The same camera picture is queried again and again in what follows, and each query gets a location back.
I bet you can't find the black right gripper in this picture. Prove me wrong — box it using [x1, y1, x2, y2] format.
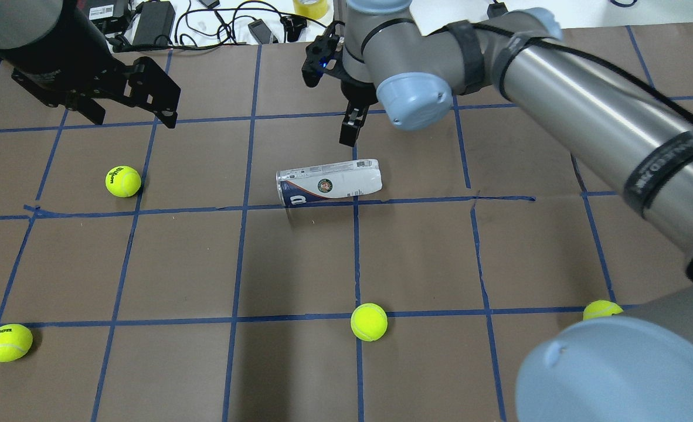
[339, 80, 379, 147]

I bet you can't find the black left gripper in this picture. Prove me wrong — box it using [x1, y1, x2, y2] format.
[1, 6, 181, 129]

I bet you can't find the clear tennis ball can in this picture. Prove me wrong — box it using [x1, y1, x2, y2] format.
[275, 159, 382, 207]

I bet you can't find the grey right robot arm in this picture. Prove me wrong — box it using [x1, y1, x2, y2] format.
[338, 1, 693, 421]

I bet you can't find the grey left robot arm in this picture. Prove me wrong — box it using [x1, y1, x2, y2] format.
[0, 1, 181, 128]

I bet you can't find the tennis ball upper left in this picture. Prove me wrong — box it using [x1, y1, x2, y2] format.
[105, 165, 142, 198]

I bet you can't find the tennis ball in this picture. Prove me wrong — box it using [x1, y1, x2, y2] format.
[105, 165, 142, 198]
[582, 300, 624, 321]
[0, 324, 33, 363]
[350, 304, 388, 342]

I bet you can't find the tennis ball centre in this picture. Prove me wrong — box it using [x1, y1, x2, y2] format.
[350, 304, 388, 342]

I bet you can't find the tennis ball lower left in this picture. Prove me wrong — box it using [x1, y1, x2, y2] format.
[0, 324, 33, 363]

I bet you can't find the tennis ball lower right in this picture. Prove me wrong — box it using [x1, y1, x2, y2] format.
[582, 300, 624, 321]

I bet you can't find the black power adapter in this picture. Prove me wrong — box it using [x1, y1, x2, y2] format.
[131, 1, 175, 47]

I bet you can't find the yellow tape roll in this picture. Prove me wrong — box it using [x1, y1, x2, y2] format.
[292, 0, 329, 21]

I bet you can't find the small black device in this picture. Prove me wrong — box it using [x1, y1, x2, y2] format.
[247, 19, 279, 45]

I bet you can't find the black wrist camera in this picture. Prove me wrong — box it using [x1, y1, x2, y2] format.
[301, 34, 341, 88]

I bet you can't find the black cable bundle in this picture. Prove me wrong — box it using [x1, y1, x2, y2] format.
[174, 0, 335, 50]

